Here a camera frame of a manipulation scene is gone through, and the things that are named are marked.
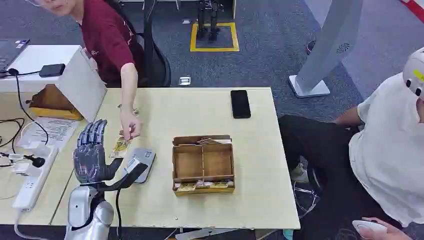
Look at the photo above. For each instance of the person's hand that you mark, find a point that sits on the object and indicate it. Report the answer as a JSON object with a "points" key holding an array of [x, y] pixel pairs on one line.
{"points": [[394, 233], [130, 124]]}

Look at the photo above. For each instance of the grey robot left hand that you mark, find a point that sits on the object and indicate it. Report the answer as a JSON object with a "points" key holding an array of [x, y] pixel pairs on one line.
{"points": [[89, 159]]}

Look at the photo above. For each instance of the white hand controller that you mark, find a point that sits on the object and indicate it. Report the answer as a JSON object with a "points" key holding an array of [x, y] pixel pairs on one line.
{"points": [[368, 226]]}

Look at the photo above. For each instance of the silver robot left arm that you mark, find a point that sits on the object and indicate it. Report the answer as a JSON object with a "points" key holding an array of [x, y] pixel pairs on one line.
{"points": [[78, 207]]}

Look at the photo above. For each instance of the grey white card reader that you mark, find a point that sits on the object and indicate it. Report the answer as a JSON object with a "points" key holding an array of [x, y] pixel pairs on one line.
{"points": [[147, 159]]}

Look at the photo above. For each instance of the printed paper sheet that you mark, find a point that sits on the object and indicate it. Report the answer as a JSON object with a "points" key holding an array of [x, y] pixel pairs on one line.
{"points": [[54, 130]]}

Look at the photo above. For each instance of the black plug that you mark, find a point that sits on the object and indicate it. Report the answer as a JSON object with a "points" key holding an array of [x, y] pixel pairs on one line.
{"points": [[37, 161]]}

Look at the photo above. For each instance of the white power strip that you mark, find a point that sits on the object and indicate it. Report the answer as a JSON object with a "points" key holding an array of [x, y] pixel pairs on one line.
{"points": [[33, 185]]}

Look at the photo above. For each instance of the white riser box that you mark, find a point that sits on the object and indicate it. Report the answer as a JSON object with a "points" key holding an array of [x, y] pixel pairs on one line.
{"points": [[76, 79]]}

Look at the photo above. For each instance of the floor socket plate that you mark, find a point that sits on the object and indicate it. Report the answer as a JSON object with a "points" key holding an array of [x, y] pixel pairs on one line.
{"points": [[184, 80], [186, 21]]}

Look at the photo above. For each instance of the black office chair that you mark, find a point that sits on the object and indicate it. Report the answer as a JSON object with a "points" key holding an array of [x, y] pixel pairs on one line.
{"points": [[154, 49]]}

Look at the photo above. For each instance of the person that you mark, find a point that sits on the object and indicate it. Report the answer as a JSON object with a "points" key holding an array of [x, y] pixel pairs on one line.
{"points": [[384, 152], [106, 39]]}

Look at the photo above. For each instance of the wooden card box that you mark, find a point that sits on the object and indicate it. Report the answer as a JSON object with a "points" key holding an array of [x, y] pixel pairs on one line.
{"points": [[202, 164]]}

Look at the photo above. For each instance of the black power adapter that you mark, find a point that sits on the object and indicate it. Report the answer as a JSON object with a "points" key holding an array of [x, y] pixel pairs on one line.
{"points": [[52, 70]]}

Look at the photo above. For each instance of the black smartphone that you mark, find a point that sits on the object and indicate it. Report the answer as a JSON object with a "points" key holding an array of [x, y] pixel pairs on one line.
{"points": [[240, 104]]}

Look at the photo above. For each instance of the dark laptop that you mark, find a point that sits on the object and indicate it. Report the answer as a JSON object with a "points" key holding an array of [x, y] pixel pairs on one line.
{"points": [[10, 53]]}

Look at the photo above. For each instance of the white headset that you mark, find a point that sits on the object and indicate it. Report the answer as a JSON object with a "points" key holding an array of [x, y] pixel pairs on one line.
{"points": [[414, 73]]}

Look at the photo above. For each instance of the white curved floor stand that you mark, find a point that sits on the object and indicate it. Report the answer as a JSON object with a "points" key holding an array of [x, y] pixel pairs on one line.
{"points": [[326, 43]]}

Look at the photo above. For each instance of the red floor tape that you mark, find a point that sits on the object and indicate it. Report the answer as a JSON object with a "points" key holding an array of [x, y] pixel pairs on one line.
{"points": [[414, 8]]}

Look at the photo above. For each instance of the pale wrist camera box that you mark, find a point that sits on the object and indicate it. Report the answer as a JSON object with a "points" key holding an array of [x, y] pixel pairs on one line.
{"points": [[134, 164]]}

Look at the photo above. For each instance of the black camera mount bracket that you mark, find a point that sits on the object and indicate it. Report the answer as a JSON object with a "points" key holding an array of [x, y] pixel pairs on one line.
{"points": [[126, 180]]}

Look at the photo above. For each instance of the grey desk frame bar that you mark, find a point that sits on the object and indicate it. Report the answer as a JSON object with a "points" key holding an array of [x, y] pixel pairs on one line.
{"points": [[205, 233]]}

